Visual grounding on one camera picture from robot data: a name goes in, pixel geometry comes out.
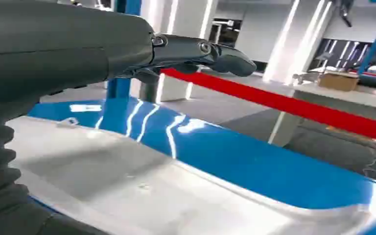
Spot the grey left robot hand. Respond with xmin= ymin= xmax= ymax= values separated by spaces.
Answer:
xmin=0 ymin=0 xmax=258 ymax=125

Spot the white pillar with light strip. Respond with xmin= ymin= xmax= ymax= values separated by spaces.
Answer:
xmin=262 ymin=0 xmax=335 ymax=84
xmin=155 ymin=0 xmax=218 ymax=103

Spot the steel bench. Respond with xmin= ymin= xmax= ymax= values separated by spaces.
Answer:
xmin=5 ymin=97 xmax=376 ymax=235

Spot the dark shelf unit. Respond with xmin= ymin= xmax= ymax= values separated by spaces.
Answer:
xmin=209 ymin=18 xmax=243 ymax=48

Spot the red barrier belt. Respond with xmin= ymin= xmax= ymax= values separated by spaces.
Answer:
xmin=160 ymin=67 xmax=376 ymax=145

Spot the brown cardboard box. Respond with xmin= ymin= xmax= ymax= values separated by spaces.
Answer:
xmin=317 ymin=71 xmax=359 ymax=92

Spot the dark panel with light stripes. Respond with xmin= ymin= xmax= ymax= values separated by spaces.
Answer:
xmin=310 ymin=39 xmax=370 ymax=71

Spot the black hanging device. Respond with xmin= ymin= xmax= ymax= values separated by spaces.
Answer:
xmin=338 ymin=0 xmax=353 ymax=28

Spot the white table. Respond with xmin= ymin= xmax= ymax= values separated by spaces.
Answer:
xmin=268 ymin=81 xmax=376 ymax=147

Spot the blue post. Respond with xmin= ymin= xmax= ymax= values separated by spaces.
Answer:
xmin=105 ymin=0 xmax=142 ymax=102

